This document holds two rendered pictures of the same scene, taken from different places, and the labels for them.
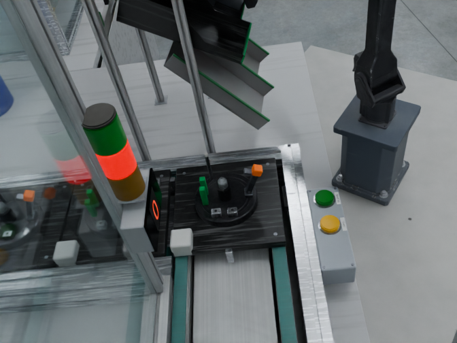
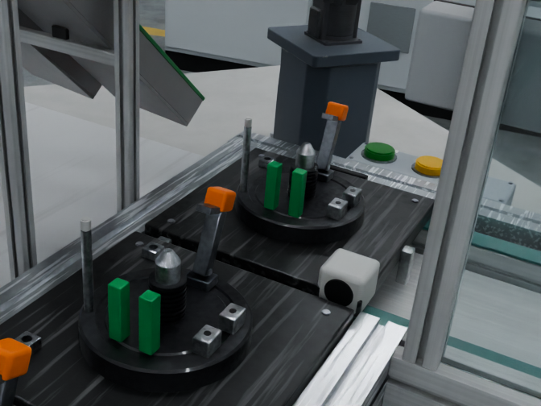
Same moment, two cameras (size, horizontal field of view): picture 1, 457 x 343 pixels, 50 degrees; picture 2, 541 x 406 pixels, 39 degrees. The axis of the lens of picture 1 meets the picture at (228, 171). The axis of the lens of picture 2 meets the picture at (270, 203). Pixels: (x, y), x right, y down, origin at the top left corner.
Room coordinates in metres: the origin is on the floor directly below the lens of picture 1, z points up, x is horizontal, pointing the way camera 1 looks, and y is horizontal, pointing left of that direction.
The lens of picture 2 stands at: (0.50, 0.72, 1.37)
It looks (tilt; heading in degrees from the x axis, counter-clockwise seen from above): 28 degrees down; 288
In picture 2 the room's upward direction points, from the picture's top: 5 degrees clockwise
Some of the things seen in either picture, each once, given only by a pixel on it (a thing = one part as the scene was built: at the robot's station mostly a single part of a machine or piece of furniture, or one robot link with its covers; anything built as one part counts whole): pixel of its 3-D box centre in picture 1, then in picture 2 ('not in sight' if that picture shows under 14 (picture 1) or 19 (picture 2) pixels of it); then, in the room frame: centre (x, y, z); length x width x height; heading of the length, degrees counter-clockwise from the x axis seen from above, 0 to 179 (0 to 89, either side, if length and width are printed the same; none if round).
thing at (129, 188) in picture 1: (125, 178); not in sight; (0.52, 0.16, 1.28); 0.05 x 0.05 x 0.05
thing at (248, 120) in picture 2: (209, 166); (245, 155); (0.76, 0.04, 1.03); 0.01 x 0.01 x 0.08
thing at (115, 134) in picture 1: (104, 131); not in sight; (0.52, 0.16, 1.38); 0.05 x 0.05 x 0.05
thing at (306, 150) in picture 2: (222, 182); (305, 154); (0.70, 0.02, 1.04); 0.02 x 0.02 x 0.03
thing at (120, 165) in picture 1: (115, 156); not in sight; (0.52, 0.16, 1.33); 0.05 x 0.05 x 0.05
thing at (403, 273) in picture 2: (229, 255); (405, 265); (0.57, 0.03, 0.95); 0.01 x 0.01 x 0.04; 83
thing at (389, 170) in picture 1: (373, 148); (324, 102); (0.78, -0.35, 0.96); 0.15 x 0.15 x 0.20; 48
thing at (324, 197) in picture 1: (324, 199); (378, 155); (0.66, -0.19, 0.96); 0.04 x 0.04 x 0.02
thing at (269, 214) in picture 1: (227, 204); (298, 217); (0.70, 0.02, 0.96); 0.24 x 0.24 x 0.02; 83
